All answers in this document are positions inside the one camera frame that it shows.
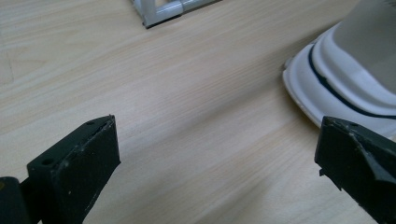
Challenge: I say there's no grey metal shoe rack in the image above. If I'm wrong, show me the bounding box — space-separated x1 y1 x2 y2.
130 0 224 30

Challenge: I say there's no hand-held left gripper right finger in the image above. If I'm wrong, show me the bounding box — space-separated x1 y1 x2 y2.
314 116 396 224

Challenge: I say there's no white and black sneaker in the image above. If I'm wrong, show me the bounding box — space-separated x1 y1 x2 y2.
282 0 396 140

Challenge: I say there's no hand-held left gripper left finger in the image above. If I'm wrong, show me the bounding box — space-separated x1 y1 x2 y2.
27 114 121 224

